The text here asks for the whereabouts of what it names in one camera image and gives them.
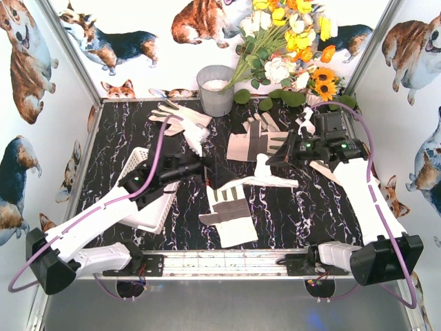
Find white glove green trim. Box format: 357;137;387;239
220;153;298;191

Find cream glove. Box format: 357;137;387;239
148;99;212;137

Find white grey work glove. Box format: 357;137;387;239
198;185;258;248

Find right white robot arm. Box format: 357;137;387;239
266;112;424;286

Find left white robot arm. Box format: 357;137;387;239
25;152;236;295

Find white perforated storage basket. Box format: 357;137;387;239
117;147;180;234

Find small white sunflower pot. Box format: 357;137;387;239
305;92;324;108

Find grey metal bucket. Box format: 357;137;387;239
196;65;234;117

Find artificial flower bouquet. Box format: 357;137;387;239
221;1;371;101

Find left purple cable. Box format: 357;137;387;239
7;115;185;293

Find purple cable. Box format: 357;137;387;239
7;115;185;293
309;100;418;310

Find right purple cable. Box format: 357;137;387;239
309;100;418;310

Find aluminium front rail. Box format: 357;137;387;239
73;245;353;279

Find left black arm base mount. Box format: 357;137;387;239
103;241;165;277

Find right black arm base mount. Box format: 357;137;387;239
276;245;349;277

